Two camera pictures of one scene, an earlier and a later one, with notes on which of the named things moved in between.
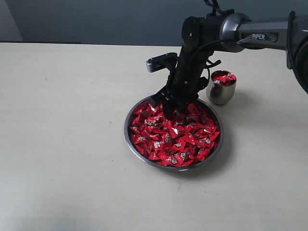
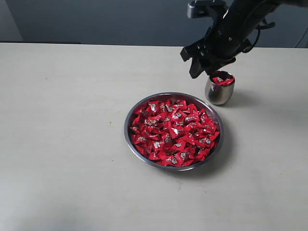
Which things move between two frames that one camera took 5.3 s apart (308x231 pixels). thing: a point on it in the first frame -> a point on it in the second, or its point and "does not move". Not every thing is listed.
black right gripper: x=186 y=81 -> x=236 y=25
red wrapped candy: x=204 y=141 does not move
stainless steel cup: x=221 y=86 does not move
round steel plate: x=189 y=140 does not move
